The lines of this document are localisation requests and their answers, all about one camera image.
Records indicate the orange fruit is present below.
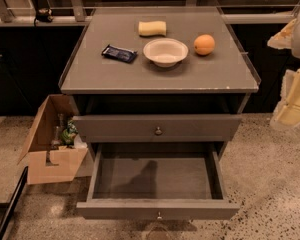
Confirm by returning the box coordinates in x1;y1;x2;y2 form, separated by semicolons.
194;34;215;56

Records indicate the white paper bowl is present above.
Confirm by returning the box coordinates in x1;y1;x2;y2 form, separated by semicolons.
143;38;188;68

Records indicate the brown cardboard box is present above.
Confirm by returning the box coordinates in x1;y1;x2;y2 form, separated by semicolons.
18;94;88;185

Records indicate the green snack bag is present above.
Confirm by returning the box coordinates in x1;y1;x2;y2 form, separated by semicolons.
60;119;78;145

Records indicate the black bar on floor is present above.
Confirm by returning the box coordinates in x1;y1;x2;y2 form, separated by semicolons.
0;167;28;240

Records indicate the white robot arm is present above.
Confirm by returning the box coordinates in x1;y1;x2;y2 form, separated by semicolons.
267;12;300;130

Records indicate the yellow sponge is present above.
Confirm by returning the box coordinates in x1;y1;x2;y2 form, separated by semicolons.
138;21;166;36

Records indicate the grey drawer cabinet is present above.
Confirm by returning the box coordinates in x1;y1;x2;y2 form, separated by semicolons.
61;7;259;149

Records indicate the clear bottle in box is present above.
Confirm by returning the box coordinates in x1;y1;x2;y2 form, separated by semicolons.
51;114;65;150

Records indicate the dark blue snack packet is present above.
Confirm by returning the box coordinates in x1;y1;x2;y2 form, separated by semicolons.
101;45;137;63

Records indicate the grey drawer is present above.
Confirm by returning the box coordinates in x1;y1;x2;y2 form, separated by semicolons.
77;143;239;220
73;114;241;143

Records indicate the black device on ledge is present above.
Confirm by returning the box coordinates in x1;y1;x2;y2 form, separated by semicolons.
36;8;53;23

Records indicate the grey top drawer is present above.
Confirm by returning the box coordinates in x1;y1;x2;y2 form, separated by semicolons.
73;114;241;143

